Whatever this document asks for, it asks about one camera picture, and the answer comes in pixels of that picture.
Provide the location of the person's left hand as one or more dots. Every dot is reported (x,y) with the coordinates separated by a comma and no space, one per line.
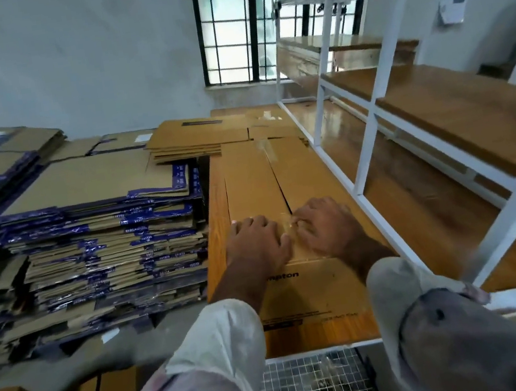
(258,249)

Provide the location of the person's right forearm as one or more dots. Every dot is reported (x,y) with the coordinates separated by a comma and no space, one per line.
(369,256)

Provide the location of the black framed window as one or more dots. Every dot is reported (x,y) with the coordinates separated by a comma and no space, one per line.
(251,20)

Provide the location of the crumpled tape scraps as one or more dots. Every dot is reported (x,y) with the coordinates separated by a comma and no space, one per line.
(334,370)

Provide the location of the stack of brown cartons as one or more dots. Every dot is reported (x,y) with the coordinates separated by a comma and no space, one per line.
(251,179)

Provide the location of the person's right hand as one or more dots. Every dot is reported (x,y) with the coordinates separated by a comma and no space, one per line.
(331,228)

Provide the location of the white wall device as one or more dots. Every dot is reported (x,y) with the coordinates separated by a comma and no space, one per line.
(454,4)

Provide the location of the wooden table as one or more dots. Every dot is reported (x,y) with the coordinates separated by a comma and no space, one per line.
(435,215)

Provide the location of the person's light grey shirt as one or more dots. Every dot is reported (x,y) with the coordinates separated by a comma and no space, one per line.
(453,338)

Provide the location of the brown cardboard box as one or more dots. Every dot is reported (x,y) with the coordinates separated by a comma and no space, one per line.
(196,134)

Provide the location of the person's left forearm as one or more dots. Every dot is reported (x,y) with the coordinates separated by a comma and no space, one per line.
(243,287)

